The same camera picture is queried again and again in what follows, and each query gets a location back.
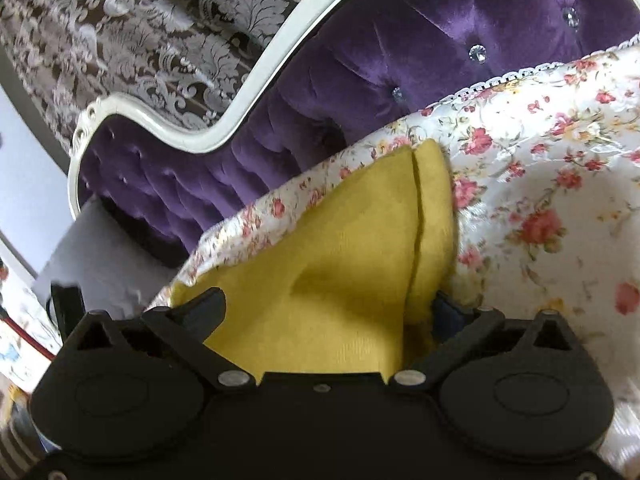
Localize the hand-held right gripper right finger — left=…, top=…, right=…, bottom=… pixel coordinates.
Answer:
left=389, top=291, right=577, bottom=390

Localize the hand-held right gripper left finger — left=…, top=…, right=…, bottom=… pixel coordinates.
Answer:
left=65, top=287, right=254, bottom=392

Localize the mustard yellow sweater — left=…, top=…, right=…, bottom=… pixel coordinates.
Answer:
left=170, top=138, right=457, bottom=386

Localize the colourful box with red edge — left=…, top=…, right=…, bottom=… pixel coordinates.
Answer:
left=0, top=255, right=57, bottom=395

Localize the grey cushion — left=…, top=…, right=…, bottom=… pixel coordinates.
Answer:
left=32, top=194, right=202, bottom=332

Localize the floral bedspread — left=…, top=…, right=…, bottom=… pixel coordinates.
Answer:
left=148, top=33, right=640, bottom=480

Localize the purple tufted chaise sofa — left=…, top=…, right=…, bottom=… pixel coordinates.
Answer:
left=68, top=0, right=640, bottom=269

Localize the damask patterned curtain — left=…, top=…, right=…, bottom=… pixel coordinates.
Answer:
left=0, top=0, right=351, bottom=136

